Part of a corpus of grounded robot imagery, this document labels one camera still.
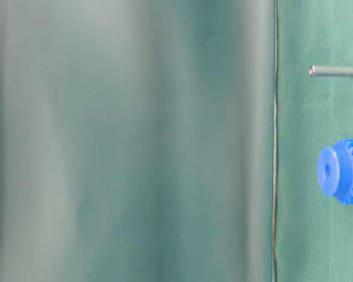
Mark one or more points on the small blue plastic gear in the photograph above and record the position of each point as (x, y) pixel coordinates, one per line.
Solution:
(335, 171)

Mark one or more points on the silver metal shaft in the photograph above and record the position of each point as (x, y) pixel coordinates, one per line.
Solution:
(331, 71)

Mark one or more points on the green table cloth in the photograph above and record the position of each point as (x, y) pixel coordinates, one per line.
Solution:
(172, 140)

